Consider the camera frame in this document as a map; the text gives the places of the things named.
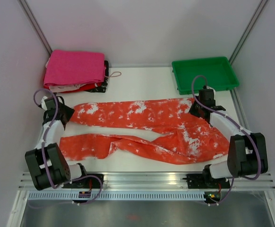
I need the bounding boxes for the orange white tie-dye trousers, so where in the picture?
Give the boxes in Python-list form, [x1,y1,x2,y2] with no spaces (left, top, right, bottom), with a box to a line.
[60,98,229,165]

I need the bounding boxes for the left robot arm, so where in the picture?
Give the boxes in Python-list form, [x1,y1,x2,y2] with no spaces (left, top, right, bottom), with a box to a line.
[25,96,89,191]

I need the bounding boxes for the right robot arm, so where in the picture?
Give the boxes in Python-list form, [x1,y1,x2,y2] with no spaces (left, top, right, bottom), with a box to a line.
[189,86,268,187]

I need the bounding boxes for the light pink folded garment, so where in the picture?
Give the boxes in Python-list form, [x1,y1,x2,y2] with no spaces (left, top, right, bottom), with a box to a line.
[49,84,81,93]

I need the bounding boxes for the red folded garment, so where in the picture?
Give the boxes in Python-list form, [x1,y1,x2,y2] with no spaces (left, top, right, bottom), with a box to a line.
[43,83,96,93]

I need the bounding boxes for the green plastic bin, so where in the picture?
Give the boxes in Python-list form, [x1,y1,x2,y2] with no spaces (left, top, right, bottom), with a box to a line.
[172,57,240,95]

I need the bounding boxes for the black patterned folded garment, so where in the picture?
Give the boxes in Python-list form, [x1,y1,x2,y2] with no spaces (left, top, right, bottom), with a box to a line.
[88,61,109,93]

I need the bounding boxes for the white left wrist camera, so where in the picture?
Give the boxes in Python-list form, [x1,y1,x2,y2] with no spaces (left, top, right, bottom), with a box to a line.
[38,96,48,111]

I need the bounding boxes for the pink drawstring cord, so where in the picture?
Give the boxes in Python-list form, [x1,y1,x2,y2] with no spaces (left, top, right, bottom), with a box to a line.
[104,70,122,79]

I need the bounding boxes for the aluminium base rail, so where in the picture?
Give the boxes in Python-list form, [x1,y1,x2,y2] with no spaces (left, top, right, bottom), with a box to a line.
[18,171,275,190]

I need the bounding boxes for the white slotted cable duct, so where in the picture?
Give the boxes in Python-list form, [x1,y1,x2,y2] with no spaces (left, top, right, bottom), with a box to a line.
[28,191,205,201]

